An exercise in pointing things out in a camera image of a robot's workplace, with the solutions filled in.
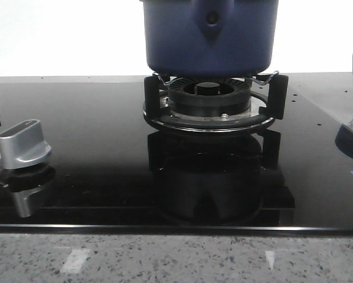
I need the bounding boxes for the black glass cooktop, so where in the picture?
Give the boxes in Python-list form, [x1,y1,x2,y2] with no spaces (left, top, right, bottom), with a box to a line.
[0,73,353,235]

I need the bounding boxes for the silver stove control knob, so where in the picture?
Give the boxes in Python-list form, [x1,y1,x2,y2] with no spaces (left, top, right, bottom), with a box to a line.
[0,119,51,170]

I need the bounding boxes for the dark blue cooking pot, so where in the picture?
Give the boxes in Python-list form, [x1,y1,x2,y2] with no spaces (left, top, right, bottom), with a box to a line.
[142,0,279,78]

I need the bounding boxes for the black pot support grate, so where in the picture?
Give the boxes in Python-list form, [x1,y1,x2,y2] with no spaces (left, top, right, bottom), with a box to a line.
[143,71,289,133]

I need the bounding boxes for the black gas burner head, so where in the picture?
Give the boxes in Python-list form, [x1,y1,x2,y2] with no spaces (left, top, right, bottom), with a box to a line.
[168,78,250,117]

